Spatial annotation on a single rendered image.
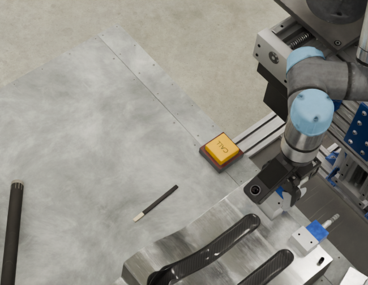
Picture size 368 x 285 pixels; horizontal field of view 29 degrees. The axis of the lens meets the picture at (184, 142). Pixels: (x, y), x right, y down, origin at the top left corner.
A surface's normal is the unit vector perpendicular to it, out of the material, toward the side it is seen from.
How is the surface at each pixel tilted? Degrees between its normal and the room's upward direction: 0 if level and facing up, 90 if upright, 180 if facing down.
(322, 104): 0
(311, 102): 0
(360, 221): 0
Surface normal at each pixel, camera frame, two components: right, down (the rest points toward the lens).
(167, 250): 0.40, -0.70
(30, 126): 0.06, -0.52
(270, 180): -0.35, -0.24
